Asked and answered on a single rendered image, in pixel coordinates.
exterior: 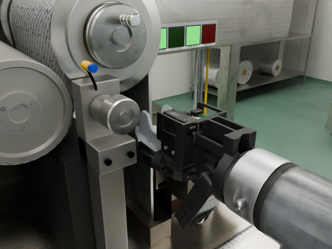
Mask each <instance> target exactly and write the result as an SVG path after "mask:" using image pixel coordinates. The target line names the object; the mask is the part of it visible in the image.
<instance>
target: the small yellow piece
mask: <svg viewBox="0 0 332 249"><path fill-rule="evenodd" d="M81 67H82V69H84V70H86V71H87V73H88V75H89V77H90V79H91V81H92V83H93V85H94V89H95V91H97V90H98V88H97V85H96V82H95V80H94V78H93V76H92V74H91V72H92V73H96V72H97V70H98V67H97V66H96V65H95V64H93V63H91V62H88V61H83V62H82V63H81Z"/></svg>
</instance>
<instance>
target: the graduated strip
mask: <svg viewBox="0 0 332 249"><path fill-rule="evenodd" d="M258 232H260V231H259V230H257V229H256V228H255V227H254V226H252V225H251V224H250V225H249V226H247V227H246V228H244V229H242V230H241V231H239V232H238V233H236V234H235V235H233V236H231V237H230V238H228V239H226V240H225V241H223V242H222V243H220V244H218V245H217V246H215V247H214V248H212V249H234V248H236V247H237V246H239V245H240V244H242V243H243V242H245V241H246V240H248V239H249V238H251V237H252V236H254V235H255V234H257V233H258Z"/></svg>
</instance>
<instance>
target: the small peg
mask: <svg viewBox="0 0 332 249"><path fill-rule="evenodd" d="M118 20H119V23H120V24H121V25H126V26H132V27H137V26H139V25H140V22H141V18H140V16H139V15H138V14H136V13H126V12H122V13H121V14H120V15H119V17H118Z"/></svg>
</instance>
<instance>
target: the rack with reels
mask: <svg viewBox="0 0 332 249"><path fill-rule="evenodd" d="M318 2H319V0H317V2H316V8H315V13H314V19H313V25H312V30H311V34H310V35H309V34H299V33H290V32H289V36H288V37H287V38H281V39H274V40H267V41H257V42H250V43H243V44H241V46H248V45H255V44H262V43H269V42H278V41H279V43H278V50H277V57H276V59H271V58H266V57H264V58H262V59H261V60H260V62H259V64H258V70H256V71H252V64H251V62H250V61H248V60H244V59H240V60H239V71H238V82H237V92H238V91H242V90H245V89H249V88H253V87H257V86H261V85H264V84H268V83H273V82H277V81H280V80H284V79H288V78H292V77H296V76H299V75H303V81H302V85H304V80H305V74H306V69H307V63H308V57H309V52H310V46H311V41H312V36H313V30H314V24H315V19H316V13H317V8H318ZM304 37H310V42H309V47H308V52H307V58H306V64H305V69H304V72H301V71H297V70H292V69H287V68H282V62H281V61H280V60H278V55H279V48H280V41H285V40H291V39H298V38H304ZM219 67H220V64H217V63H213V62H210V63H209V65H208V83H207V92H208V93H211V94H213V95H216V96H218V82H219ZM192 73H193V51H191V73H190V99H192V87H193V88H194V84H192ZM205 84H206V65H205V66H204V77H203V91H205Z"/></svg>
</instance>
